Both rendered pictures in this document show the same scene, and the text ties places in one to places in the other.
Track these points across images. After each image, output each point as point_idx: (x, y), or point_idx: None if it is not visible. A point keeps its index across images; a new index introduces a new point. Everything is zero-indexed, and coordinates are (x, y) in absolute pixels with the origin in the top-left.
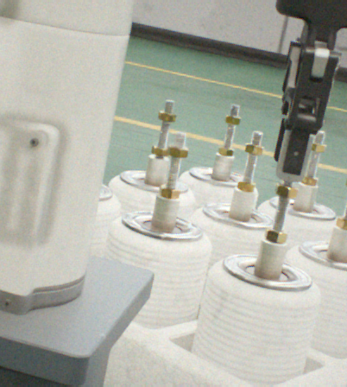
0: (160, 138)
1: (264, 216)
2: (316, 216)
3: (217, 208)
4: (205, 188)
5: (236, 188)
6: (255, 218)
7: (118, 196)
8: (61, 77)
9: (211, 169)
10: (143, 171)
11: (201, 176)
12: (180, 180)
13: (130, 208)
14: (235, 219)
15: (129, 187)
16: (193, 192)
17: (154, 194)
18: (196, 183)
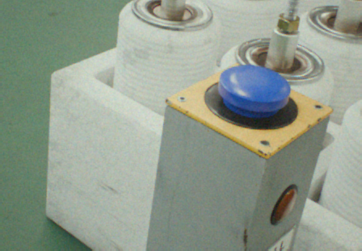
0: (296, 8)
1: (323, 9)
2: None
3: (340, 31)
4: (217, 31)
5: (359, 1)
6: (334, 15)
7: (321, 100)
8: None
9: (138, 10)
10: (243, 61)
11: (192, 23)
12: (187, 44)
13: (329, 99)
14: (357, 28)
15: (323, 82)
16: (211, 43)
17: (327, 68)
18: (209, 33)
